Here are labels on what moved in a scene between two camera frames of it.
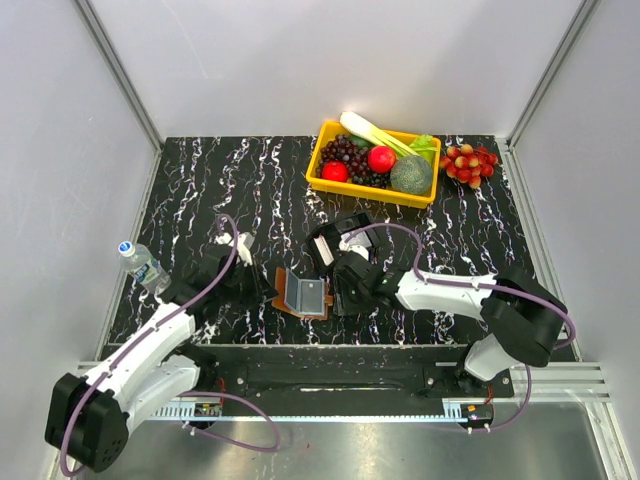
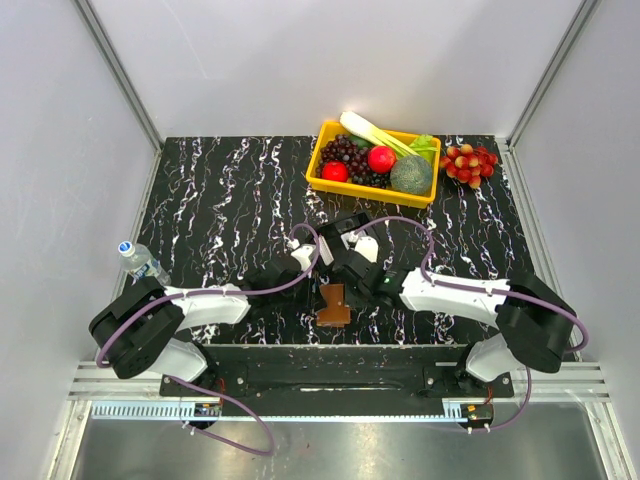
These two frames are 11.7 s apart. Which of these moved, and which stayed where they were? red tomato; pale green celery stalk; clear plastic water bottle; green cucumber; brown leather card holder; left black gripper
Moved: left black gripper; brown leather card holder
Stayed: green cucumber; pale green celery stalk; red tomato; clear plastic water bottle
